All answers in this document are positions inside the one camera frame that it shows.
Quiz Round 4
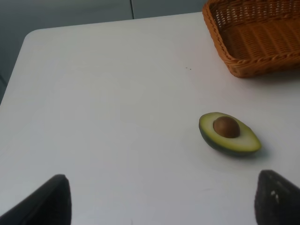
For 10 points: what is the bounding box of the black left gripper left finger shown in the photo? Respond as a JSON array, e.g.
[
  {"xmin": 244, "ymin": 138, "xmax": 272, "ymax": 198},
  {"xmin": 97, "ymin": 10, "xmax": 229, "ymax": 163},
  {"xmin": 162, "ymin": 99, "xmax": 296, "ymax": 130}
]
[{"xmin": 0, "ymin": 174, "xmax": 71, "ymax": 225}]

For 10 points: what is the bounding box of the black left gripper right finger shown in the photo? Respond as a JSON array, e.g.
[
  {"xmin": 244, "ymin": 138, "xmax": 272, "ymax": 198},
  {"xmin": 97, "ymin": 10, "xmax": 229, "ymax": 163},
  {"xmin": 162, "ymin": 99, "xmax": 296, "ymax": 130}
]
[{"xmin": 254, "ymin": 170, "xmax": 300, "ymax": 225}]

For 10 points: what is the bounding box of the orange wicker basket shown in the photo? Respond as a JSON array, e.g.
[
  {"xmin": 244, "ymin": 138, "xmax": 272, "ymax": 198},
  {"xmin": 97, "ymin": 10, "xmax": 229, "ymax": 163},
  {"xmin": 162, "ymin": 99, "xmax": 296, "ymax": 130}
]
[{"xmin": 202, "ymin": 0, "xmax": 300, "ymax": 78}]

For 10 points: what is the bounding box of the halved avocado with pit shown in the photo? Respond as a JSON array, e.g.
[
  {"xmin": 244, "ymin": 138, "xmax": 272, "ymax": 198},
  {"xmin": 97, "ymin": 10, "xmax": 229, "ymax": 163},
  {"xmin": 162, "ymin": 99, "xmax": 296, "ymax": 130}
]
[{"xmin": 199, "ymin": 112, "xmax": 262, "ymax": 156}]

